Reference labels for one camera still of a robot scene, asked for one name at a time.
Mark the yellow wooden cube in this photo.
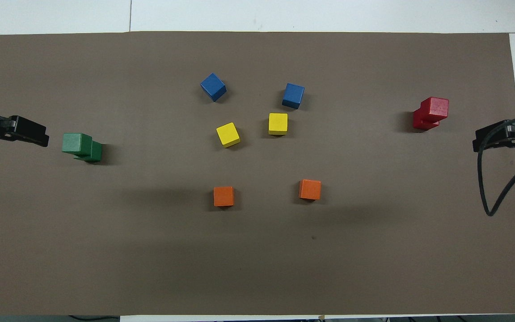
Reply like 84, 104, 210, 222
216, 122, 241, 148
268, 113, 289, 136

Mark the brown paper mat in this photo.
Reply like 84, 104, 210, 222
0, 30, 515, 315

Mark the red wooden cube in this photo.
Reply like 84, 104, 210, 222
420, 97, 450, 121
413, 109, 440, 131

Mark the green wooden cube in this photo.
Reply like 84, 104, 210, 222
61, 133, 93, 157
75, 141, 104, 163

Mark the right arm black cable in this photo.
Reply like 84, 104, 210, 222
477, 115, 515, 217

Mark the orange wooden cube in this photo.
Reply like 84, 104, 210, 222
213, 186, 235, 208
298, 179, 322, 201

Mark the blue wooden cube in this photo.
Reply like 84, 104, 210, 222
200, 72, 227, 102
282, 83, 305, 110

